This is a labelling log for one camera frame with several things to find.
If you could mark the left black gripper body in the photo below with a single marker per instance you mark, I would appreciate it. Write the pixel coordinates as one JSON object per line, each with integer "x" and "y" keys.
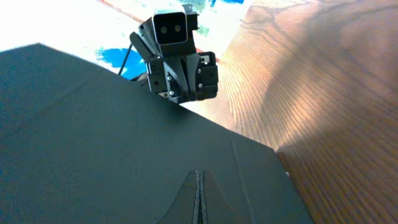
{"x": 184, "y": 78}

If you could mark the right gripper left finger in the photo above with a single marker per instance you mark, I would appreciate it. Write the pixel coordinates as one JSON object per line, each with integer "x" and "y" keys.
{"x": 185, "y": 206}

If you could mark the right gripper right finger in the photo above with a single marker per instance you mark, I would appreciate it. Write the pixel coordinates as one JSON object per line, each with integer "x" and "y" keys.
{"x": 214, "y": 207}

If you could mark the dark green box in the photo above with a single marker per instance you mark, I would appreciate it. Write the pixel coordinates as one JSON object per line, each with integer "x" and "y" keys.
{"x": 80, "y": 144}

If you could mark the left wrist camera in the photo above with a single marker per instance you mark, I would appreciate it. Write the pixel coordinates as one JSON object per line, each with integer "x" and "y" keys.
{"x": 174, "y": 24}

